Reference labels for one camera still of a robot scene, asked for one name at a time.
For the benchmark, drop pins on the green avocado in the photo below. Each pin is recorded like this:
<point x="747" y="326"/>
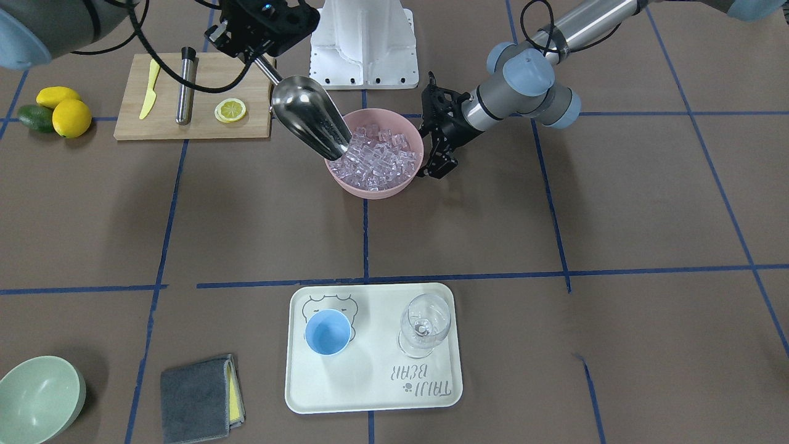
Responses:
<point x="36" y="117"/>

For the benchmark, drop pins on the yellow lemon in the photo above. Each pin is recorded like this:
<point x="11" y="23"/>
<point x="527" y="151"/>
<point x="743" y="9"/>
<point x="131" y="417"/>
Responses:
<point x="71" y="118"/>
<point x="52" y="96"/>

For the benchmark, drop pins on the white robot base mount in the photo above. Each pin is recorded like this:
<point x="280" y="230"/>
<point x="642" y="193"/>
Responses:
<point x="364" y="45"/>

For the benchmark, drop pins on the green bowl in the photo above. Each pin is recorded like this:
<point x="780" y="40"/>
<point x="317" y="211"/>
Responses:
<point x="40" y="398"/>

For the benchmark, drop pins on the blue plastic cup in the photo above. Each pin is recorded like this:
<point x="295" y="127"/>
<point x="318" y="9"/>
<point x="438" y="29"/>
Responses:
<point x="328" y="332"/>

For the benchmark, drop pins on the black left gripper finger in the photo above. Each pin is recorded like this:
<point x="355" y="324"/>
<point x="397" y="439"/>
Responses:
<point x="440" y="161"/>

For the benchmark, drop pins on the cream serving tray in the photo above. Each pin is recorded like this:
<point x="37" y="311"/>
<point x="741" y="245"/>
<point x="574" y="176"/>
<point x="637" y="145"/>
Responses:
<point x="370" y="371"/>

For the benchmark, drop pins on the grey folded cloth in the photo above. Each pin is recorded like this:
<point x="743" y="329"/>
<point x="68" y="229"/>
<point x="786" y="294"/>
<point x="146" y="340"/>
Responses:
<point x="201" y="401"/>

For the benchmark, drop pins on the clear wine glass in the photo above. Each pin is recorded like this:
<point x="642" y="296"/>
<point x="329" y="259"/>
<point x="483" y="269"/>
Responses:
<point x="424" y="324"/>

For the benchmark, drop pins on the pink bowl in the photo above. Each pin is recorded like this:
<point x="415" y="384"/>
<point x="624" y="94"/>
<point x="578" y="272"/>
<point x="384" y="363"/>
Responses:
<point x="384" y="119"/>

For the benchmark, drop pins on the wooden cutting board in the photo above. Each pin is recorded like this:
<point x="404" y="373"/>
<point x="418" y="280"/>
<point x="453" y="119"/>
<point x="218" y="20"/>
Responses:
<point x="254" y="91"/>

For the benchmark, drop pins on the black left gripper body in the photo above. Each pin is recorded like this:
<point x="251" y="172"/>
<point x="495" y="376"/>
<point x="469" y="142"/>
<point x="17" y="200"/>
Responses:
<point x="454" y="123"/>

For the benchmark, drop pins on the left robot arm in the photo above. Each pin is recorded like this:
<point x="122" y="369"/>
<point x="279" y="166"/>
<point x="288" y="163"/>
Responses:
<point x="521" y="81"/>

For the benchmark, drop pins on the clear ice cubes pile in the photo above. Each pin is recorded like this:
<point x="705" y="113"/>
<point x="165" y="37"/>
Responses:
<point x="378" y="159"/>

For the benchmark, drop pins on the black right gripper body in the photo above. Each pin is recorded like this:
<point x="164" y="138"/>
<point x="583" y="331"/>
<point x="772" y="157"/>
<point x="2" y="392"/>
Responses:
<point x="232" y="38"/>

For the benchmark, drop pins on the yellow plastic knife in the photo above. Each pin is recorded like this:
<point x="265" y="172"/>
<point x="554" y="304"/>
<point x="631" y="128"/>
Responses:
<point x="153" y="71"/>

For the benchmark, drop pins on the lemon half slice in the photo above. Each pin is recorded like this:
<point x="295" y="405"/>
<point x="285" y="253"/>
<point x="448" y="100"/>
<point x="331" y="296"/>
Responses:
<point x="230" y="110"/>

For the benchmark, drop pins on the metal ice scoop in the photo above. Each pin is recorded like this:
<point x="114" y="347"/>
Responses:
<point x="304" y="107"/>

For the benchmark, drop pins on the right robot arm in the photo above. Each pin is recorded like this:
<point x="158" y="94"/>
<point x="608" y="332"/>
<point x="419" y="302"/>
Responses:
<point x="34" y="33"/>

